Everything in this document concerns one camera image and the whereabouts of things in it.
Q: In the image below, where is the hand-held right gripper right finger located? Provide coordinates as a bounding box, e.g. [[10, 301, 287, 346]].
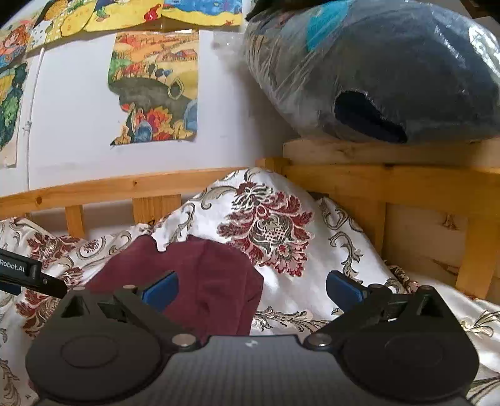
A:
[[304, 270, 450, 350]]

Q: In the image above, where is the wooden bed frame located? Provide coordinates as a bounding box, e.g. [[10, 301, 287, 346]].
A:
[[0, 156, 500, 301]]

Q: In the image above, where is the white floral bedspread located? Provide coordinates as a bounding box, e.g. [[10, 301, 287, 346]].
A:
[[0, 167, 500, 406]]

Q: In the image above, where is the cartoon figure wall poster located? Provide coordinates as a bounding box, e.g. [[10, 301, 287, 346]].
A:
[[0, 0, 96, 71]]

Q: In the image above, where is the bare wooden plank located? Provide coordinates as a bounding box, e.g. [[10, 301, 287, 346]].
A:
[[282, 136, 500, 169]]

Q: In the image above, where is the green tree wall poster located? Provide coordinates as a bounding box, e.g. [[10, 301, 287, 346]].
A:
[[0, 62, 30, 169]]

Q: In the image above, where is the beach scene wall poster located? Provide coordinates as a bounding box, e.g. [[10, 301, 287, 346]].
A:
[[84, 0, 243, 32]]

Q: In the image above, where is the flower and cauldron wall poster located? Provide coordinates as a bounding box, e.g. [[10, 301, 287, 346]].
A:
[[108, 30, 201, 147]]

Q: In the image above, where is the plastic-wrapped dark plush bundle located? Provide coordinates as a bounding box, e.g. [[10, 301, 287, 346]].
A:
[[213, 0, 500, 144]]

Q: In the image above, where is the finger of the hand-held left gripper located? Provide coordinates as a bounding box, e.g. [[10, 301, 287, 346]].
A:
[[39, 272, 68, 300]]

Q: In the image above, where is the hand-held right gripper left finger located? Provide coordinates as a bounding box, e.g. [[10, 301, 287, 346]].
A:
[[58, 270, 200, 350]]

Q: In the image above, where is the white wall cable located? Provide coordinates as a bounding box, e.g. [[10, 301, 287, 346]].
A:
[[23, 49, 45, 191]]

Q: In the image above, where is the maroon knit sweater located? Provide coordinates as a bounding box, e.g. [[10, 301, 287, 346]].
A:
[[84, 234, 264, 337]]

